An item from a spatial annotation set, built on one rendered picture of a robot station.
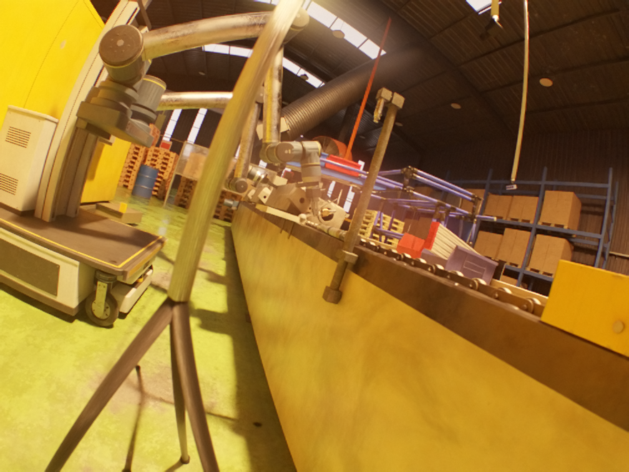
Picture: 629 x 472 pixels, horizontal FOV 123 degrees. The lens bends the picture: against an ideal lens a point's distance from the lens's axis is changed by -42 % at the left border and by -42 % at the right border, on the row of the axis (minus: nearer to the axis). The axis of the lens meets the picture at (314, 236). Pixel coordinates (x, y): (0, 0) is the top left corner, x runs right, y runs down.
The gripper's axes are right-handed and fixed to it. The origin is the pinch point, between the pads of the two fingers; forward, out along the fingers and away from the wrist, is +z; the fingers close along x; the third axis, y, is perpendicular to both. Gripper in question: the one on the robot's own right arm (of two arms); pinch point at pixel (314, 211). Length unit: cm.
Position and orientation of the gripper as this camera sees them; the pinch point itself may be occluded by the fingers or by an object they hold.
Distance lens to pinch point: 160.6
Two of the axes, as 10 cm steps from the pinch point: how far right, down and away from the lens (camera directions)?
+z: 0.9, 9.8, 1.8
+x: -3.0, -1.4, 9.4
